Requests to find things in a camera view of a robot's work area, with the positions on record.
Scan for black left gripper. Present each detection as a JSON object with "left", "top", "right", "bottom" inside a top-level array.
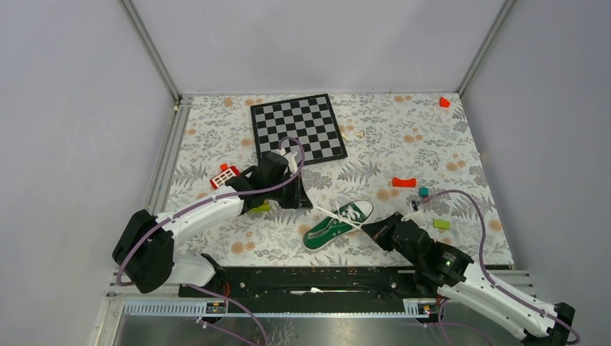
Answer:
[{"left": 265, "top": 171, "right": 311, "bottom": 208}]

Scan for green canvas sneaker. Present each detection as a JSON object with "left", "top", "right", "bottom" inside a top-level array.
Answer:
[{"left": 302, "top": 200, "right": 375, "bottom": 252}]

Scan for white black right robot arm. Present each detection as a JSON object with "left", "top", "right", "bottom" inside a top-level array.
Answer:
[{"left": 362, "top": 213, "right": 575, "bottom": 345}]

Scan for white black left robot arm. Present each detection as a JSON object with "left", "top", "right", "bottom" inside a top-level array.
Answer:
[{"left": 112, "top": 149, "right": 313, "bottom": 296}]

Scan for stacked colourful toy bricks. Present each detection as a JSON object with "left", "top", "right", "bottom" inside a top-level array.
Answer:
[{"left": 251, "top": 203, "right": 272, "bottom": 213}]

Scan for red arch block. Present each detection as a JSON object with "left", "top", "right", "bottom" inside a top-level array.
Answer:
[{"left": 391, "top": 177, "right": 417, "bottom": 188}]

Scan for teal cube block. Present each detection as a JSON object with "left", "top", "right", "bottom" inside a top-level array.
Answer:
[{"left": 418, "top": 187, "right": 429, "bottom": 198}]

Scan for lime green block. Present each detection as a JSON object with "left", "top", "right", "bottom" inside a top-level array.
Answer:
[{"left": 432, "top": 219, "right": 451, "bottom": 230}]

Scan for red toy brick window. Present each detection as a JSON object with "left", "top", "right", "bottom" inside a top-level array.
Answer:
[{"left": 210, "top": 164, "right": 240, "bottom": 190}]

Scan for black grey chessboard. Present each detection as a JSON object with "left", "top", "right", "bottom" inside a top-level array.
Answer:
[{"left": 250, "top": 94, "right": 348, "bottom": 165}]

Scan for floral table mat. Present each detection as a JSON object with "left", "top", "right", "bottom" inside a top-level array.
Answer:
[{"left": 179, "top": 94, "right": 514, "bottom": 266}]

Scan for small wooden piece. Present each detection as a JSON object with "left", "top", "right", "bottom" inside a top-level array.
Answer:
[{"left": 340, "top": 131, "right": 365, "bottom": 141}]

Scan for red wedge block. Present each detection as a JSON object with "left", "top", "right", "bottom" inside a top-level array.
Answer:
[{"left": 439, "top": 97, "right": 451, "bottom": 108}]

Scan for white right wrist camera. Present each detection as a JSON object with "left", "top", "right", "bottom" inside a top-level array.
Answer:
[{"left": 402, "top": 210, "right": 426, "bottom": 226}]

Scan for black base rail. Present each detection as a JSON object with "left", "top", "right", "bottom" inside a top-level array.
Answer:
[{"left": 178, "top": 267, "right": 438, "bottom": 314}]

